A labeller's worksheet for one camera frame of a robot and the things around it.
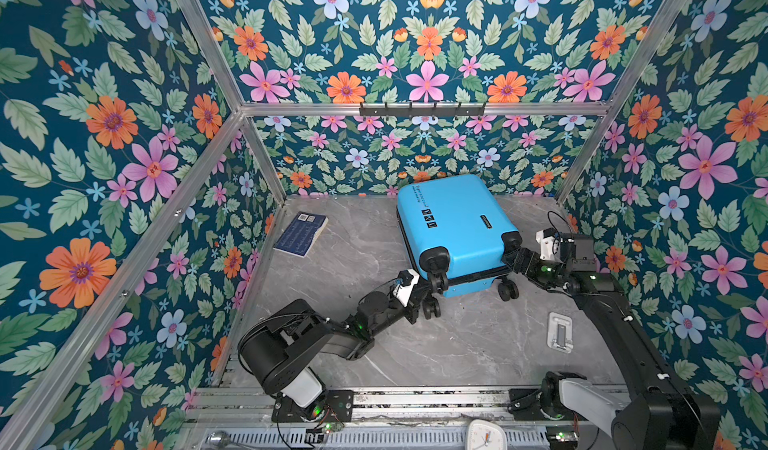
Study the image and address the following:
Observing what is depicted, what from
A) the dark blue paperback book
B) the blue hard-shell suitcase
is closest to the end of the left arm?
the blue hard-shell suitcase

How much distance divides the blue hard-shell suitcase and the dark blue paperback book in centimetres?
34

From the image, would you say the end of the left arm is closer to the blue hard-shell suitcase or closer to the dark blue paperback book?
the blue hard-shell suitcase

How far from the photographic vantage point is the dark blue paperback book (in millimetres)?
1063

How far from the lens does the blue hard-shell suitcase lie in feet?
2.62

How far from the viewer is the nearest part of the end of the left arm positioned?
66 centimetres

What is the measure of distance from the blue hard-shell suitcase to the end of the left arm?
0.08 m

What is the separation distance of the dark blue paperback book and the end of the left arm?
0.44 m
